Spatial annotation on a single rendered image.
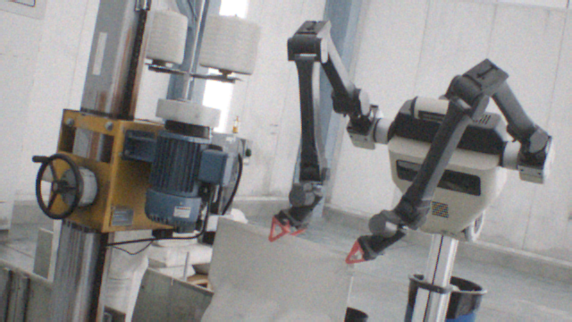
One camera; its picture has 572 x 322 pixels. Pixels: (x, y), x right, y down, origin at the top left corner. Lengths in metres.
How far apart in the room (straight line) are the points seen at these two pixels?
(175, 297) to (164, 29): 1.11
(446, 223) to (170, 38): 1.11
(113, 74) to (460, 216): 1.22
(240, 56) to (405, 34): 8.86
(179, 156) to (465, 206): 0.99
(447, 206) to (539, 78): 7.80
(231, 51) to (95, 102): 0.41
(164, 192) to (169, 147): 0.12
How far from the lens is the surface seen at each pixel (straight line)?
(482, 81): 1.85
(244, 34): 2.08
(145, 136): 2.09
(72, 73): 7.29
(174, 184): 1.97
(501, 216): 10.19
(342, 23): 11.04
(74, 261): 2.13
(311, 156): 2.13
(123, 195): 2.08
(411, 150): 2.41
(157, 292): 2.93
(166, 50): 2.24
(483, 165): 2.33
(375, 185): 10.79
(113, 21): 2.09
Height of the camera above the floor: 1.43
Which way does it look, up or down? 3 degrees down
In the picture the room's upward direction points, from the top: 11 degrees clockwise
